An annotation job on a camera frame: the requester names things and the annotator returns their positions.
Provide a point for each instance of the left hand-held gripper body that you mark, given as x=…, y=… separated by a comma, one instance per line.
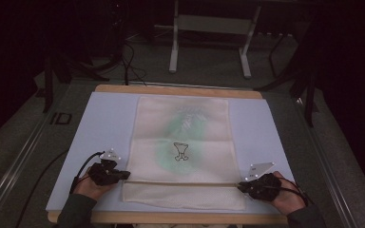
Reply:
x=104, y=174

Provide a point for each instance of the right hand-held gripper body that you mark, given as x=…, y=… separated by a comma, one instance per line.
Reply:
x=263, y=186

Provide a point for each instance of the white mesh laundry bag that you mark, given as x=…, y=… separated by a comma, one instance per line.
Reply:
x=183, y=198

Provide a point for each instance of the person's left hand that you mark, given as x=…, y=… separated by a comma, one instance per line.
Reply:
x=88, y=188

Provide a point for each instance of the person's right hand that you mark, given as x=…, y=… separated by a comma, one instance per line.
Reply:
x=288, y=198

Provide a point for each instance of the light blue table mat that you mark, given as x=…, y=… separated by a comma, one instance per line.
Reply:
x=107, y=120

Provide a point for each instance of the green garment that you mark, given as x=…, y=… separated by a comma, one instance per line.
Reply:
x=188, y=126

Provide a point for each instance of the white table board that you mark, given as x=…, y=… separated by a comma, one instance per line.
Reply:
x=177, y=91

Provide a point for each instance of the black metal stand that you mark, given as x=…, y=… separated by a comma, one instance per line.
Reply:
x=309, y=95
x=49, y=82

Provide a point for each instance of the white metal stand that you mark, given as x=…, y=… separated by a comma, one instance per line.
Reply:
x=214, y=24

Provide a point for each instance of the metal floor rail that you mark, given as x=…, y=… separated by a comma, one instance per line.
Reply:
x=326, y=164
x=19, y=161

